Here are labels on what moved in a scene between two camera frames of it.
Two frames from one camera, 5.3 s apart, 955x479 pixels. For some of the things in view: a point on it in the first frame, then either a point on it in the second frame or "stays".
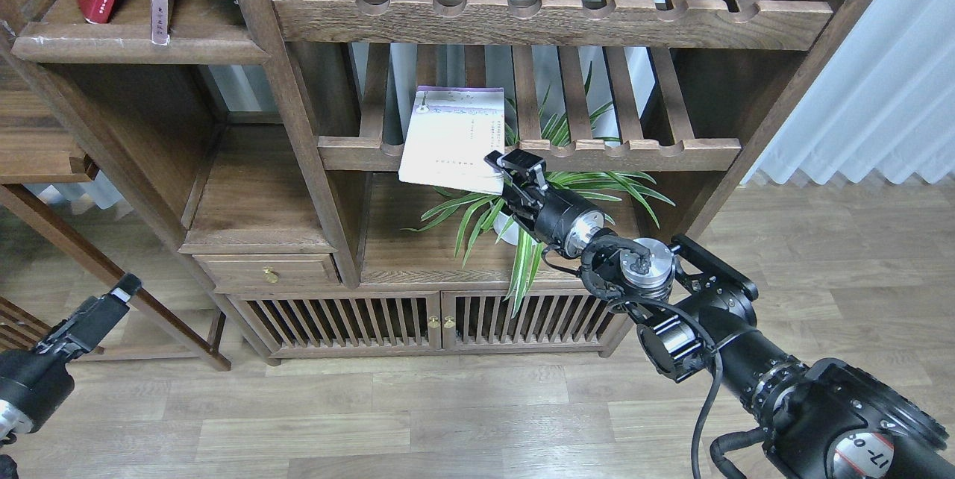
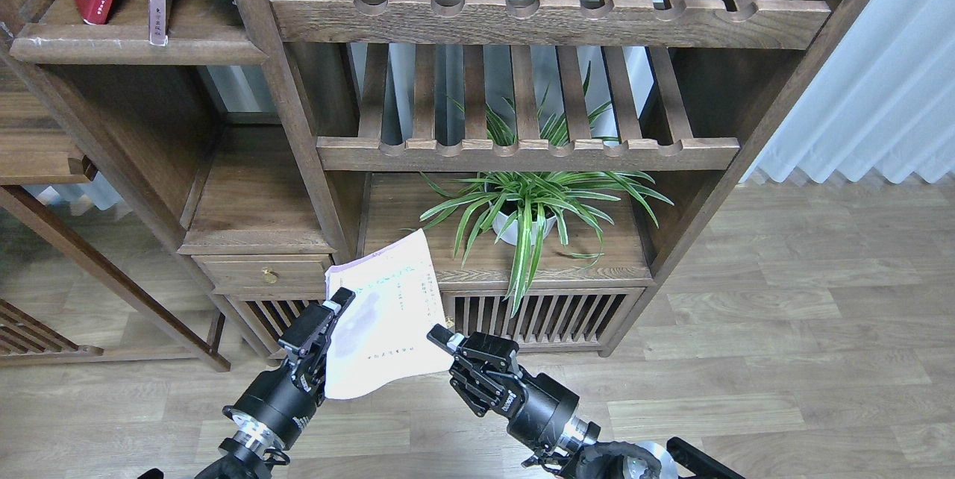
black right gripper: x=554 y=215 → x=486 y=373
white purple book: x=451 y=131 → x=380 y=334
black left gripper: x=34 y=382 → x=277 y=405
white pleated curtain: x=885 y=102 stays
